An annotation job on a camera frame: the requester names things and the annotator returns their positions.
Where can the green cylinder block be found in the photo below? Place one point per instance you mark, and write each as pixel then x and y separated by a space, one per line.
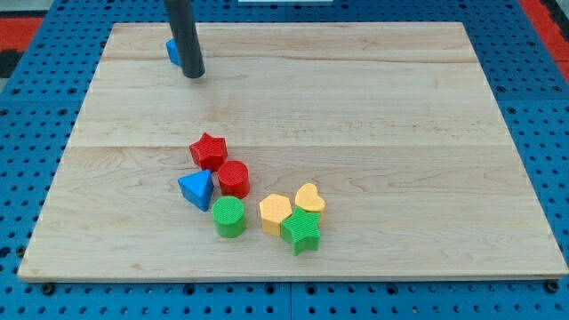
pixel 228 214

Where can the yellow hexagon block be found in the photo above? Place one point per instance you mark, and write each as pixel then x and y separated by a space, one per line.
pixel 274 209

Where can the red cylinder block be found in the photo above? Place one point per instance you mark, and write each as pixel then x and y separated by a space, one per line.
pixel 233 177

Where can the yellow heart block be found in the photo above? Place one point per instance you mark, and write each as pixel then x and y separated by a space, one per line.
pixel 308 199

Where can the green star block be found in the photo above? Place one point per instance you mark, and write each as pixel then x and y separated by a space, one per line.
pixel 301 231

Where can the blue cube block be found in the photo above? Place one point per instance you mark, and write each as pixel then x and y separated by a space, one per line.
pixel 172 52

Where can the blue triangle block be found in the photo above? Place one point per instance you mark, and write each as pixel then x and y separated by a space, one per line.
pixel 197 188

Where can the red star block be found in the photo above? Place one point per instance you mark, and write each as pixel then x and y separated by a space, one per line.
pixel 209 152

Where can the light wooden board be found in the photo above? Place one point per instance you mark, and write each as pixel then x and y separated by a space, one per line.
pixel 394 123

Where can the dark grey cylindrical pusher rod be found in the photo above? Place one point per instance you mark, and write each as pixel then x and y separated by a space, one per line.
pixel 183 27

